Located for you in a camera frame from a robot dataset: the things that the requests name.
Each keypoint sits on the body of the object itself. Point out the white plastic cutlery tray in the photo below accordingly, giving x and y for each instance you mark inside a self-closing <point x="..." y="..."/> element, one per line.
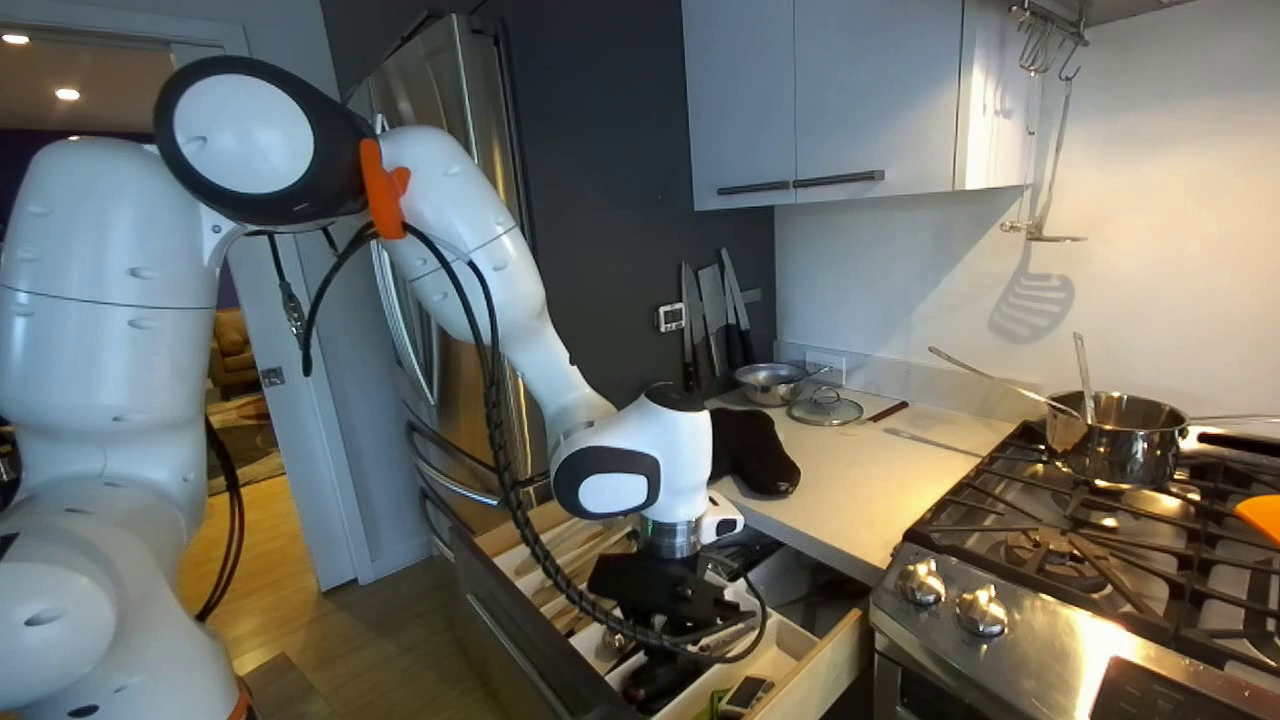
<point x="785" y="642"/>

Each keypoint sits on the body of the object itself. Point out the white wall cabinets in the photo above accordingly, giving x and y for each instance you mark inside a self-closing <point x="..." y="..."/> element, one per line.
<point x="826" y="94"/>

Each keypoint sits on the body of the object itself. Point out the hanging slotted spatula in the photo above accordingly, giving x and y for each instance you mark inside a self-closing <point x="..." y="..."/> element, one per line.
<point x="1035" y="306"/>

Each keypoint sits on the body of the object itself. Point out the knife rack with knives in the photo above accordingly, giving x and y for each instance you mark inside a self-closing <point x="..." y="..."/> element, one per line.
<point x="714" y="314"/>

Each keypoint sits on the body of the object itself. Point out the stainless steel pot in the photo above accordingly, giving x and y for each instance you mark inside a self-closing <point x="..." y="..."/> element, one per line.
<point x="1125" y="433"/>

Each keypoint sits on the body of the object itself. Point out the black oven mitt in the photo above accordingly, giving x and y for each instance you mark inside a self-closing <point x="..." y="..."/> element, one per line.
<point x="763" y="454"/>

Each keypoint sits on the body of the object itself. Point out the metal hook rail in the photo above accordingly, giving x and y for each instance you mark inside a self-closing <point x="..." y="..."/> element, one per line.
<point x="1046" y="35"/>

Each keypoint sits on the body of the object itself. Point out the long metal utensil in pot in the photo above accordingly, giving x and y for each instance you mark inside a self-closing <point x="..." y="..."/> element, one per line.
<point x="984" y="377"/>

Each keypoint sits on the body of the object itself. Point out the stainless gas stove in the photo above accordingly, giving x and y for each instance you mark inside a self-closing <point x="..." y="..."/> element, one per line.
<point x="1065" y="585"/>

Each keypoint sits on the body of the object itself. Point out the white wall outlet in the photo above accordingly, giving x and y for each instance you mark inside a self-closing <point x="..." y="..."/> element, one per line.
<point x="674" y="319"/>

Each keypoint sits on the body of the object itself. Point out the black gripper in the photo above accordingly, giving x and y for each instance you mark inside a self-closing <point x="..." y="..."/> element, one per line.
<point x="661" y="595"/>

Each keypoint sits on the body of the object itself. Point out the short metal utensil in pot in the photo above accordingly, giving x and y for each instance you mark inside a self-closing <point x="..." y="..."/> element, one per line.
<point x="1083" y="372"/>

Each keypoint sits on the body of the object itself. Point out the orange utensil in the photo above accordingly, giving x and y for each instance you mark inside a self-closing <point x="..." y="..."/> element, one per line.
<point x="1263" y="518"/>

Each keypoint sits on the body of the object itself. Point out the round silver stove knob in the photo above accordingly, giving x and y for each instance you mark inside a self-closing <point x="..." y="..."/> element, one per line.
<point x="920" y="581"/>
<point x="984" y="615"/>

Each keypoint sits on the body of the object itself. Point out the stainless steel refrigerator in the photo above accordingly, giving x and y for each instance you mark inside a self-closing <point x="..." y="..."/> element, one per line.
<point x="461" y="80"/>

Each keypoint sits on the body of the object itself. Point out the wooden drawer with grey front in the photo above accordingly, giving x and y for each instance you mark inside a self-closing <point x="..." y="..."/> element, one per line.
<point x="523" y="642"/>

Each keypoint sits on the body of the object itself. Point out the thin silver utensil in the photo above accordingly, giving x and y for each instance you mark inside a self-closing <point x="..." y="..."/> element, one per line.
<point x="931" y="443"/>

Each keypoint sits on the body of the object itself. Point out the white digital kitchen timer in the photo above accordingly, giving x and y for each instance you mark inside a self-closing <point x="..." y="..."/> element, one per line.
<point x="745" y="694"/>

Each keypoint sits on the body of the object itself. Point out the small steel bowl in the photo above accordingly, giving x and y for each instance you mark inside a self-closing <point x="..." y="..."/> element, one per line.
<point x="764" y="381"/>

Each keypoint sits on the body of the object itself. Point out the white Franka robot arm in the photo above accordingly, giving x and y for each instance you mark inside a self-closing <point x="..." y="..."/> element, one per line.
<point x="107" y="347"/>

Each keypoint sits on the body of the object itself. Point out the glass pot lid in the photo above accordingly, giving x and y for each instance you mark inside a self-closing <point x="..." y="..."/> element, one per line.
<point x="826" y="407"/>

